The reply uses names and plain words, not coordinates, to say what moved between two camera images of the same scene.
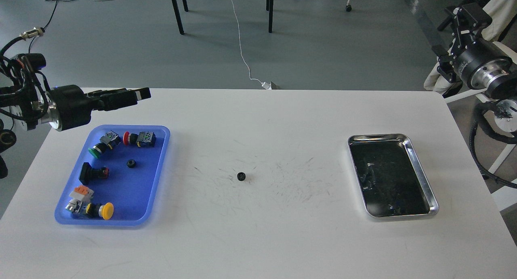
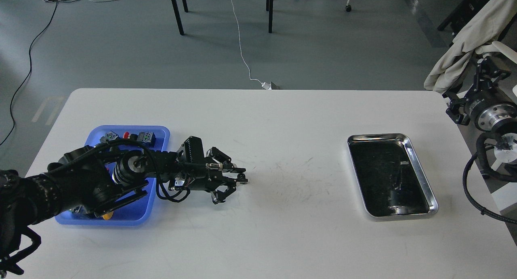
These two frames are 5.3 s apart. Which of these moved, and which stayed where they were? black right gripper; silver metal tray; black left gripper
Moved: black right gripper; black left gripper
Stayed: silver metal tray
